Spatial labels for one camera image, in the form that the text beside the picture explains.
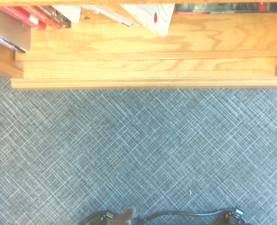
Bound dark red spine book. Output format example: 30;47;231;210
21;6;72;30

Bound wooden bookcase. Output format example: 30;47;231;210
0;0;277;90

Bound leaning red books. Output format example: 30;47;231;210
0;6;33;54

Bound thin black cable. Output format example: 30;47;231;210
79;206;249;225

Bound plain white book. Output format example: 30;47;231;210
51;5;82;24

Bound white book red mark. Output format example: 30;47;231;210
119;4;176;37

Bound grey white thin book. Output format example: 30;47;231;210
81;4;142;28

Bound bright red spine book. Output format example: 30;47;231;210
0;6;47;30

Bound dark green flat book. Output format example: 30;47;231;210
175;2;277;15

